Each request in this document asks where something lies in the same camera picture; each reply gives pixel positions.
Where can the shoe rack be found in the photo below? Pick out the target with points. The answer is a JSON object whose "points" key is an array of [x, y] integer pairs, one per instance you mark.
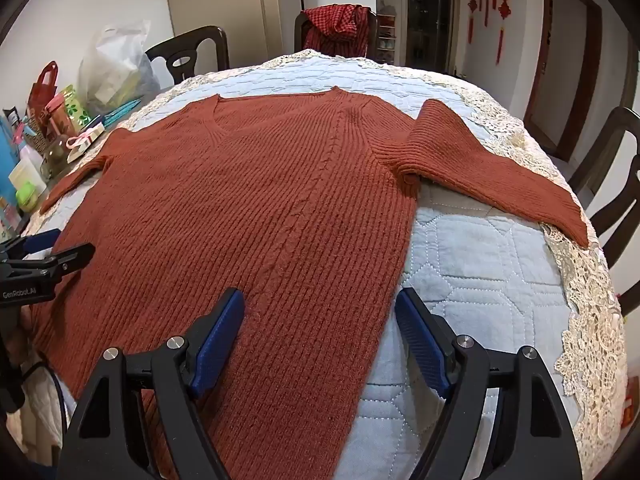
{"points": [[386, 35]]}

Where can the dark glass door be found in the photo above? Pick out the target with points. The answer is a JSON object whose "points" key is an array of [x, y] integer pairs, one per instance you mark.
{"points": [[430, 15]]}

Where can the green printed box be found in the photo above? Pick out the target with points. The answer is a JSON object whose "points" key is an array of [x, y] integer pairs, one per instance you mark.
{"points": [[75, 105]]}

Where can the red checked garment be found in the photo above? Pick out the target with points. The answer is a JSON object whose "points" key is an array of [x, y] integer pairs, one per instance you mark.
{"points": [[335, 27]]}

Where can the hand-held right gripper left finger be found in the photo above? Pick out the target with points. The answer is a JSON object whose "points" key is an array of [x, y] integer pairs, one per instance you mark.
{"points": [[220, 341]]}

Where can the cream lace tablecloth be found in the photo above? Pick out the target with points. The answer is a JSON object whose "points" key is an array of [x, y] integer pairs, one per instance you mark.
{"points": [[590, 320]]}

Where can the white container with green lid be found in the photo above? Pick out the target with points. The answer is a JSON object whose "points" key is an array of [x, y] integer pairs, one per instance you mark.
{"points": [[25, 182]]}

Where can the pink ribbon packet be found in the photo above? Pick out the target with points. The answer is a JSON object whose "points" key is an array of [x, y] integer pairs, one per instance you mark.
{"points": [[82, 142]]}

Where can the dark wooden chair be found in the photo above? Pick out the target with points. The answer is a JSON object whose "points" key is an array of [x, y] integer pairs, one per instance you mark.
{"points": [[620, 200], [200, 42], [372, 35]]}

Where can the red gift bag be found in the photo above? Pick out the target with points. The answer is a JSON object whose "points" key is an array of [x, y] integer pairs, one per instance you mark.
{"points": [[40, 95]]}

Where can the light blue quilted blanket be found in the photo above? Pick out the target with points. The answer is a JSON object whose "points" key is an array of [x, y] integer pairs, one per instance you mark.
{"points": [[475, 300]]}

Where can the brown wooden door frame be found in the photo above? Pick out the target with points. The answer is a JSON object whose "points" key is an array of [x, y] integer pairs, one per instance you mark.
{"points": [[592, 60]]}

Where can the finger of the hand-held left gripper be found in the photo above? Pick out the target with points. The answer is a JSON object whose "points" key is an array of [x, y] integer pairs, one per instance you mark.
{"points": [[42, 241], [75, 256]]}

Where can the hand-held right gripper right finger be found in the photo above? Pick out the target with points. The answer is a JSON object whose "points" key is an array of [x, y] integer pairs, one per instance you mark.
{"points": [[420, 341]]}

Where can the glass jar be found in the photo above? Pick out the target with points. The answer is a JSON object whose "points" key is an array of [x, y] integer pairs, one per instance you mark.
{"points": [[54, 157]]}

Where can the white plastic bag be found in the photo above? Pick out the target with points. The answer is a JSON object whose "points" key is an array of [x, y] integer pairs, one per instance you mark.
{"points": [[112, 70]]}

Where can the rust red knit sweater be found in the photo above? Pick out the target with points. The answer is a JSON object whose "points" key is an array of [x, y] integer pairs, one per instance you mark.
{"points": [[280, 220]]}

